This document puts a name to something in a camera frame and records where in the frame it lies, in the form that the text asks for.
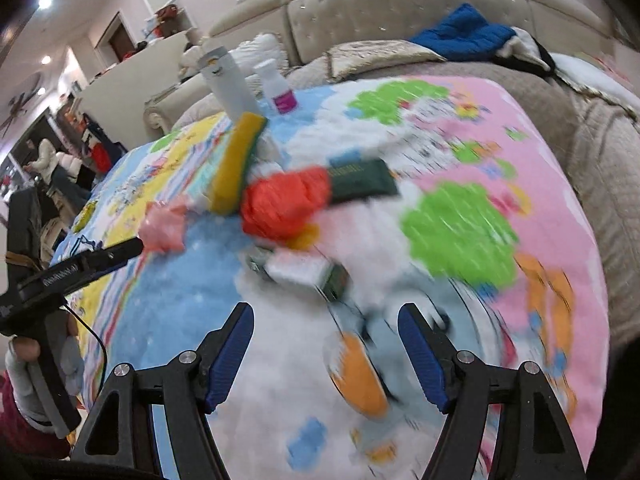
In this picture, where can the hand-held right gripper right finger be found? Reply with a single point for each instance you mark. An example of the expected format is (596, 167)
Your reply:
(422, 355)

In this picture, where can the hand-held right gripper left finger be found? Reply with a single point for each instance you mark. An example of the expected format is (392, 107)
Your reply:
(230, 355)

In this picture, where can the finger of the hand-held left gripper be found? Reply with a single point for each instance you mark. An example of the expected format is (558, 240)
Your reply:
(120, 255)

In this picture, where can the pink plastic wrapper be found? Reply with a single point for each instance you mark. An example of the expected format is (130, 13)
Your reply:
(162, 227)

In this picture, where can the red sleeved left forearm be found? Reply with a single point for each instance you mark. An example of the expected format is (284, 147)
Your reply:
(20, 440)

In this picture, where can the person's left hand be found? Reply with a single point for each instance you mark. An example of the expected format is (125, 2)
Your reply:
(72, 360)

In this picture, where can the printed cartoon blanket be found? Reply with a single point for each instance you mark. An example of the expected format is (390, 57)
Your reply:
(450, 285)

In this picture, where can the white box with dark ends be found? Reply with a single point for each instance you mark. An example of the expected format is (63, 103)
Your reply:
(297, 270)

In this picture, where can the yellow sponge cloth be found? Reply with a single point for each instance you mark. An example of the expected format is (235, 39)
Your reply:
(235, 165)

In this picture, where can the orange-red plastic bag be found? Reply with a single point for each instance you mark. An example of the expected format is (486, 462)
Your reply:
(282, 202)

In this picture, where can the white crumpled tissue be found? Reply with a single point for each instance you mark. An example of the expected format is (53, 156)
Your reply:
(270, 155)

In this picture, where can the dark green packet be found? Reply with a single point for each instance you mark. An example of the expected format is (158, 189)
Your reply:
(362, 180)

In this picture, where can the white thermos bottle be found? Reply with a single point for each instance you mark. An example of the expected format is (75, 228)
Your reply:
(227, 82)

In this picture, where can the brown door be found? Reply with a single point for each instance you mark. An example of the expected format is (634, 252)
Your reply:
(122, 40)

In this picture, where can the white pill bottle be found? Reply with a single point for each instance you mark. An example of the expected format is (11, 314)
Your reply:
(277, 90)

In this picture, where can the white ruffled pillow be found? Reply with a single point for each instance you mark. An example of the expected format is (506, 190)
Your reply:
(260, 50)

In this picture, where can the gold patterned cushion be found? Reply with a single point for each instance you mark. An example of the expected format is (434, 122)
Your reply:
(385, 57)

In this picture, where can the black and white garment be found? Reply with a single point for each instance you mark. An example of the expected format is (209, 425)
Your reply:
(525, 52)

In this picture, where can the plain white pillow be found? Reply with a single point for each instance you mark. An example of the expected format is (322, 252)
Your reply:
(595, 77)

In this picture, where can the blue knitted cloth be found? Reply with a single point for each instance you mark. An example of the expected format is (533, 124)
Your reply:
(462, 30)

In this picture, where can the beige sofa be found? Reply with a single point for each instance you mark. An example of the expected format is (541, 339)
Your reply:
(380, 10)

